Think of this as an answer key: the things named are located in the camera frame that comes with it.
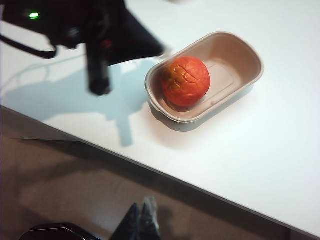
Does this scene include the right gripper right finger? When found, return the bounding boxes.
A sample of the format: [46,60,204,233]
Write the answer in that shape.
[140,196,162,240]

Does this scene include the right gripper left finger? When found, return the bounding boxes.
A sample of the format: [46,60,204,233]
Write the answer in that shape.
[116,202,142,240]

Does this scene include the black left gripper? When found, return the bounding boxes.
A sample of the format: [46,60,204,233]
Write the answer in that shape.
[1,0,168,96]

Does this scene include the orange fruit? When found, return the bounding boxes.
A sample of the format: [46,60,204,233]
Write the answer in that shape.
[161,56,211,107]

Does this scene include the beige paper lunchbox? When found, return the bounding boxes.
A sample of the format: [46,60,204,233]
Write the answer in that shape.
[144,31,265,125]

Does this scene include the black cable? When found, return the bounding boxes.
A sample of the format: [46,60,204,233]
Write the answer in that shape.
[0,34,57,60]

